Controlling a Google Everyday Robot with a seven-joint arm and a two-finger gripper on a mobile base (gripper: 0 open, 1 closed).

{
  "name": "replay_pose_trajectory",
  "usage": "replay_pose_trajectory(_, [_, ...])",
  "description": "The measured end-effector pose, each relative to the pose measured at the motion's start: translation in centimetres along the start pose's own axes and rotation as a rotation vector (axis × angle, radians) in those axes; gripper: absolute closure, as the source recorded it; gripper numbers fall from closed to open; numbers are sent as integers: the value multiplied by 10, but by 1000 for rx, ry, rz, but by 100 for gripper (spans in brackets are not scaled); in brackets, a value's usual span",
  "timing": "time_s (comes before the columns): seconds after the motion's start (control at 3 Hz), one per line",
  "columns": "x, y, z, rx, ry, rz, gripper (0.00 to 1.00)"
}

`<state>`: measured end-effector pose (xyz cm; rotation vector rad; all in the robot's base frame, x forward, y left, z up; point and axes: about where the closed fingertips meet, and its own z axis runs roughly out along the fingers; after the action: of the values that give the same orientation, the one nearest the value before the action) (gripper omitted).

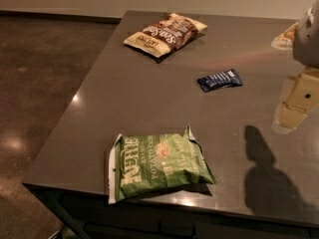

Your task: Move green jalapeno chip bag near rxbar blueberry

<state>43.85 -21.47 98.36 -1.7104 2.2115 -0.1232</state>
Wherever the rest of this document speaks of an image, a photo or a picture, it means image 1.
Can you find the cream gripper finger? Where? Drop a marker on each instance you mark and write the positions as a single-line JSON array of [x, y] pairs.
[[285, 40], [299, 97]]

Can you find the green Kettle chip bag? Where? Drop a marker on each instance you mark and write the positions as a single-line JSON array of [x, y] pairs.
[[144, 164]]

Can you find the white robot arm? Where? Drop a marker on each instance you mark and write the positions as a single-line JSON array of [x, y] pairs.
[[306, 45]]

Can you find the blue rxbar wrapper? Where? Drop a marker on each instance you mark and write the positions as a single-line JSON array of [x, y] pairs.
[[216, 81]]

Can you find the brown sea salt chip bag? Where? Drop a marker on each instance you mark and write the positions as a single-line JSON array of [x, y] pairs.
[[166, 36]]

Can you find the dark table frame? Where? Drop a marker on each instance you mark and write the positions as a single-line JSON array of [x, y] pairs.
[[90, 216]]

